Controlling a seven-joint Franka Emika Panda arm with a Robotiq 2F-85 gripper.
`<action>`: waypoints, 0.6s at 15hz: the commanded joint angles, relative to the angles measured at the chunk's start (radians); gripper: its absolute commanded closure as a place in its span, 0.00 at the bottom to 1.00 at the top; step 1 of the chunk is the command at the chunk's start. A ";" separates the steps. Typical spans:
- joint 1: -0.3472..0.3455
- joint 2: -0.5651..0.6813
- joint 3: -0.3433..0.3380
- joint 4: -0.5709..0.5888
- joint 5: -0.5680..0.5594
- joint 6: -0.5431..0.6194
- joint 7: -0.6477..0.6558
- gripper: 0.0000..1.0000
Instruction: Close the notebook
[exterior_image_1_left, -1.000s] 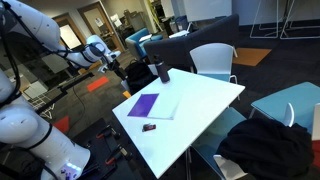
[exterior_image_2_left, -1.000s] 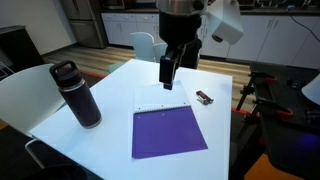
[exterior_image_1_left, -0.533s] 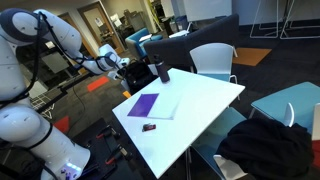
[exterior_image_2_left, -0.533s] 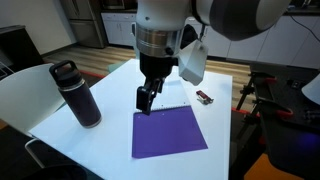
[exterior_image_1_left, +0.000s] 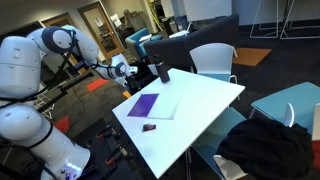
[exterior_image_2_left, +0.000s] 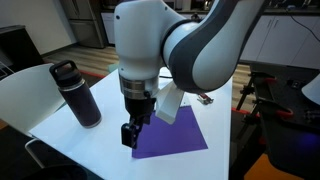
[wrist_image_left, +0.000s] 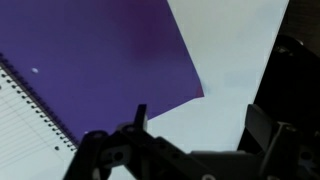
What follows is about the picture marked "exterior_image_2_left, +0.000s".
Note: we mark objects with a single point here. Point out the white plastic chair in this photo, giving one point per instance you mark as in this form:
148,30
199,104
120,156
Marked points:
26,96

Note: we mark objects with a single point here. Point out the white curved object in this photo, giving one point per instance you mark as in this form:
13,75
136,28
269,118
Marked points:
313,90

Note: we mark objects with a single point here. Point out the black cabinet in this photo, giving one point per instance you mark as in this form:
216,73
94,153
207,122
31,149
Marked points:
16,46

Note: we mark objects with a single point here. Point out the white cabinets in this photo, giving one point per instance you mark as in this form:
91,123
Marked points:
280,40

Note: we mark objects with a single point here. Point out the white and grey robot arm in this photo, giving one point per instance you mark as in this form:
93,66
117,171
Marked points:
206,50

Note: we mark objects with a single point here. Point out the stainless steel fridge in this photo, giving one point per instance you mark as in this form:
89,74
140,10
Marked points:
86,30

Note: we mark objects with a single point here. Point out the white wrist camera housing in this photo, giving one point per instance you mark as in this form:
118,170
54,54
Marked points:
170,106

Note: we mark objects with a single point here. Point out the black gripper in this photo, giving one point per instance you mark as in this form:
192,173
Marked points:
140,106

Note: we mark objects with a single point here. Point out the dark insulated bottle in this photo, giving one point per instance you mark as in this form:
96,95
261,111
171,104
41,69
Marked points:
80,103

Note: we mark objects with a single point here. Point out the purple spiral notebook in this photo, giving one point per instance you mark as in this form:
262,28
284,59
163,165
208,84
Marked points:
173,136

